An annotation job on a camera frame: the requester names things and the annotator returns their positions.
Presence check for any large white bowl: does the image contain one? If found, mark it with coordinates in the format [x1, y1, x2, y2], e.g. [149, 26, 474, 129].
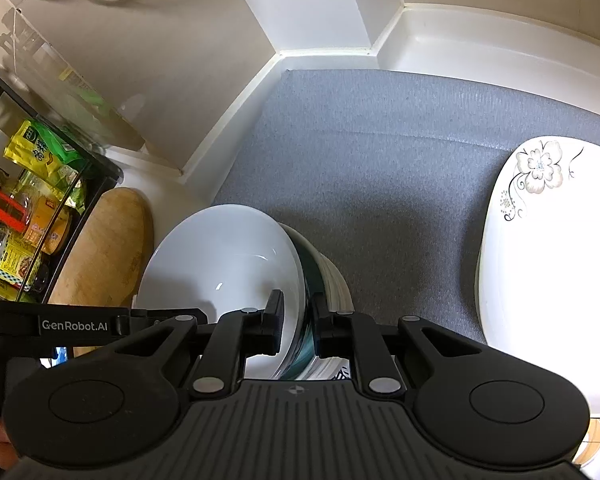
[137, 204, 305, 381]

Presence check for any orange food packet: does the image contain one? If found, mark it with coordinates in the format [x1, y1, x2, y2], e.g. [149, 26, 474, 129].
[22, 195, 73, 256]

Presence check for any teal glazed bowl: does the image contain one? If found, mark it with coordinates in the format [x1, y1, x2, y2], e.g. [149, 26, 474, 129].
[280, 222, 326, 381]

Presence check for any yellow green snack packet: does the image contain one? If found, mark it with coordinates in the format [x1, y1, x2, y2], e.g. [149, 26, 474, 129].
[4, 120, 88, 181]

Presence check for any white floral plate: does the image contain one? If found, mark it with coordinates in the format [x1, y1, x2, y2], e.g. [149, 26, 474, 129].
[474, 136, 600, 416]

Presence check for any clear plastic panel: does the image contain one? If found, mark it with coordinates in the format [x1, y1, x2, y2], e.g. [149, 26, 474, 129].
[0, 7, 146, 153]

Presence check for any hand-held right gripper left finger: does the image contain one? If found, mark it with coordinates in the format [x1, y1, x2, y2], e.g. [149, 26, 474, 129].
[100, 289, 286, 402]

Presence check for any grey mat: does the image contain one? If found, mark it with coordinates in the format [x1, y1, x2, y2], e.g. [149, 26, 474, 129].
[210, 69, 600, 346]

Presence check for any red label oil bottle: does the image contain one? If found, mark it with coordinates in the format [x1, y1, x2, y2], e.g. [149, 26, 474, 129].
[0, 190, 33, 233]

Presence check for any round wooden cutting board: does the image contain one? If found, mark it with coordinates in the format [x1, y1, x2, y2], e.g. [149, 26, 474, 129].
[45, 187, 153, 358]

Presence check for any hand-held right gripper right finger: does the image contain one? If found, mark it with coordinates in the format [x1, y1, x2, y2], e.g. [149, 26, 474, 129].
[311, 291, 486, 396]

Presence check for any orange rim plate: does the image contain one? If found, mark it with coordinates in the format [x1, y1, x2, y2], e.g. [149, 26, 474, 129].
[570, 415, 600, 472]

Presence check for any stack of white plates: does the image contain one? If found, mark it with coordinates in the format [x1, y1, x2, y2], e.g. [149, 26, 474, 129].
[310, 250, 355, 381]

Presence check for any black metal rack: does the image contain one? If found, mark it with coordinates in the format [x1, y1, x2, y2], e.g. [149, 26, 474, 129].
[0, 60, 123, 306]

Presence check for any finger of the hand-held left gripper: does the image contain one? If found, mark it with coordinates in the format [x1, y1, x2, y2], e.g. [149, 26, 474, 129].
[129, 307, 212, 335]

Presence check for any yellow patterned box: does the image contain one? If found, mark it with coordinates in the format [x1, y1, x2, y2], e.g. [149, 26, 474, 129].
[0, 237, 43, 291]

